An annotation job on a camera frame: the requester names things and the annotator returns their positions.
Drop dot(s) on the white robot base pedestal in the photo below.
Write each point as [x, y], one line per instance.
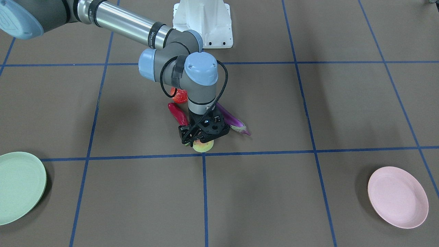
[210, 18]

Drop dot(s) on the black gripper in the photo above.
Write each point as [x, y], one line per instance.
[194, 120]

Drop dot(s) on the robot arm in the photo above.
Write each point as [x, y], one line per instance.
[173, 57]

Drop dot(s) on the red chili pepper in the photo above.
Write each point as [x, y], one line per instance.
[178, 114]

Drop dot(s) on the pink yellow peach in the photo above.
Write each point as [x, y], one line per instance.
[200, 147]

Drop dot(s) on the red pomegranate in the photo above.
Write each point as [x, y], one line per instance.
[180, 96]

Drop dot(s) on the purple eggplant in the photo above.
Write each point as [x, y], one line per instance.
[236, 124]

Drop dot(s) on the pink plate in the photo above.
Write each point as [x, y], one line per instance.
[398, 197]

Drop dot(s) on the green plate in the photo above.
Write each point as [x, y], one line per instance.
[23, 181]

